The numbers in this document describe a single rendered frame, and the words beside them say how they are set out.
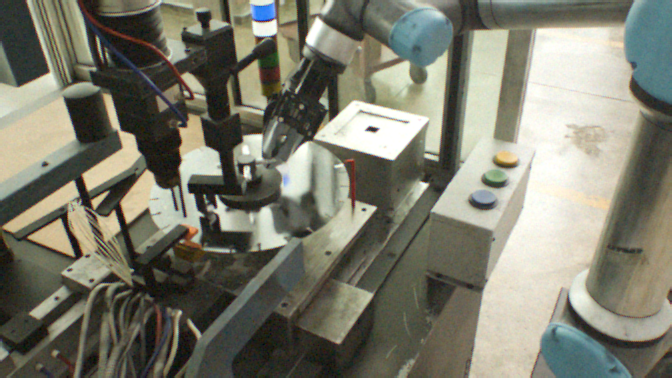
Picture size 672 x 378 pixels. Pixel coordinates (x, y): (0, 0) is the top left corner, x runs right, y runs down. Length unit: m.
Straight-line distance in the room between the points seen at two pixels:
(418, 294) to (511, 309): 1.07
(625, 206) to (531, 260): 1.66
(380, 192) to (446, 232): 0.22
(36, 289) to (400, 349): 0.61
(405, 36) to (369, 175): 0.45
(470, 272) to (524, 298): 1.11
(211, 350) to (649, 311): 0.49
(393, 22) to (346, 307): 0.44
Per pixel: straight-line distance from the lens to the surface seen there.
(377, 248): 1.13
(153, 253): 0.85
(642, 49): 0.57
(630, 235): 0.68
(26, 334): 0.95
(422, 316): 1.03
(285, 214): 0.92
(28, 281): 1.12
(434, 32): 0.79
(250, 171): 0.95
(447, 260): 1.06
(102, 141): 1.01
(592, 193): 2.73
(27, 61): 0.80
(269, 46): 0.80
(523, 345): 2.02
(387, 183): 1.16
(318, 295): 0.96
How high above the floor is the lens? 1.52
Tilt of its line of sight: 36 degrees down
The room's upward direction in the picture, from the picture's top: 2 degrees counter-clockwise
